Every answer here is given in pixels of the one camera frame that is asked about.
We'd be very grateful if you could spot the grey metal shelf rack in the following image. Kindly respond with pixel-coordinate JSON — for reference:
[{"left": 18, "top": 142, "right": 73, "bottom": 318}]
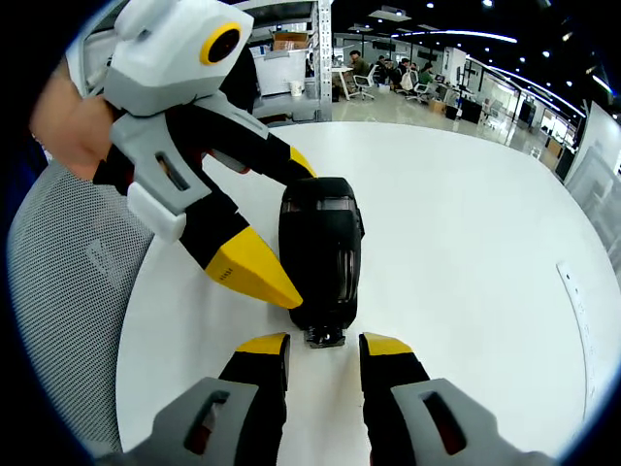
[{"left": 310, "top": 0, "right": 337, "bottom": 123}]

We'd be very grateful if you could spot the black tape measure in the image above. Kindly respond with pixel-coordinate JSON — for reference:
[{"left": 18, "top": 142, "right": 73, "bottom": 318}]
[{"left": 278, "top": 177, "right": 366, "bottom": 350}]

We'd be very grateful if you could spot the white office chair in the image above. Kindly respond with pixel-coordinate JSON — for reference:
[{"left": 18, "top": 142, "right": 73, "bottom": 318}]
[
  {"left": 405, "top": 70, "right": 433, "bottom": 104},
  {"left": 349, "top": 65, "right": 378, "bottom": 102}
]

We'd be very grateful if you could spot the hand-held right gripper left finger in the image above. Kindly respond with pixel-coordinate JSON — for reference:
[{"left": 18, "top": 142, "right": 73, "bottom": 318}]
[{"left": 96, "top": 331, "right": 293, "bottom": 466}]

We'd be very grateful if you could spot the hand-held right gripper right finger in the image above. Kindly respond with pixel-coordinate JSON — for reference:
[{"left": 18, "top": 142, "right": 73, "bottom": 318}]
[{"left": 358, "top": 331, "right": 559, "bottom": 466}]

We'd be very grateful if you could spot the white partition panel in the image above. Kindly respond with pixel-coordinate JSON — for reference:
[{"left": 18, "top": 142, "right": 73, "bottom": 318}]
[{"left": 564, "top": 100, "right": 621, "bottom": 249}]

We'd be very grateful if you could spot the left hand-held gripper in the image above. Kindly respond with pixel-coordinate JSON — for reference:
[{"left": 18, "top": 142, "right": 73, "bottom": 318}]
[{"left": 103, "top": 0, "right": 319, "bottom": 184}]

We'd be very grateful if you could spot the white plastic ruler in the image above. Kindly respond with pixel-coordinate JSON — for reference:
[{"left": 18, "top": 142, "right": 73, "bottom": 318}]
[{"left": 555, "top": 260, "right": 608, "bottom": 415}]

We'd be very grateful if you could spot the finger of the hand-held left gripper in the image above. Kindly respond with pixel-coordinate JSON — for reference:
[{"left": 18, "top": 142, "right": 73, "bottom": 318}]
[{"left": 93, "top": 112, "right": 305, "bottom": 311}]

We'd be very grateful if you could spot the brown cardboard box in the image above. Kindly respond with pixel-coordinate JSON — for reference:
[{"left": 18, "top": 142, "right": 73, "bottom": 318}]
[{"left": 271, "top": 30, "right": 311, "bottom": 52}]

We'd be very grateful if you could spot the grey mesh office chair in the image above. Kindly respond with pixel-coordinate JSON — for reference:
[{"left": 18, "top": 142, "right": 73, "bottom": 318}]
[{"left": 6, "top": 159, "right": 157, "bottom": 458}]

